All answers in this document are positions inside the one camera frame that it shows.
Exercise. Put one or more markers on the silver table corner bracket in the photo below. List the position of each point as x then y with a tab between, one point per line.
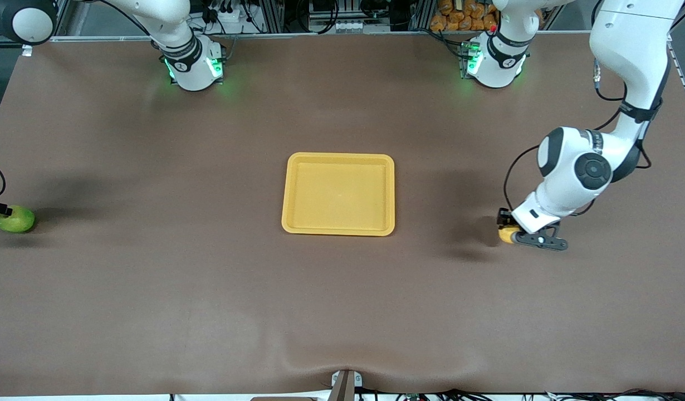
26	50

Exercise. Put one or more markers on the orange packaged food pile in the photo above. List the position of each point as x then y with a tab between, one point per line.
448	16

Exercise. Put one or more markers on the yellow potato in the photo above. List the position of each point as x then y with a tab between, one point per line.
507	235

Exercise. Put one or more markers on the silver table edge rail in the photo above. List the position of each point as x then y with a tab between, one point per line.
320	35

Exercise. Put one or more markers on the yellow plastic tray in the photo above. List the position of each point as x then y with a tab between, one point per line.
337	195

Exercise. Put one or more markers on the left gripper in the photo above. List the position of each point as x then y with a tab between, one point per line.
504	217

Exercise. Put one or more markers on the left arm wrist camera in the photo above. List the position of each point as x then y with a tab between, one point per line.
551	241

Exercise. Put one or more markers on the white terminal block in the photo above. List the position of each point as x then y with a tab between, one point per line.
351	25

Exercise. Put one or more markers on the silver aluminium frame post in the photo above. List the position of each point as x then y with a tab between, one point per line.
275	14
420	14

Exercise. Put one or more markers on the green apple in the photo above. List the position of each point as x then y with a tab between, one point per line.
16	223

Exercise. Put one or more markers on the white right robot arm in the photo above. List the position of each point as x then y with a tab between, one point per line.
189	67

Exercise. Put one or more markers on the white power strip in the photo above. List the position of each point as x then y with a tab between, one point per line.
228	15

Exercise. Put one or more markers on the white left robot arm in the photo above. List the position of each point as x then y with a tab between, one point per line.
632	44

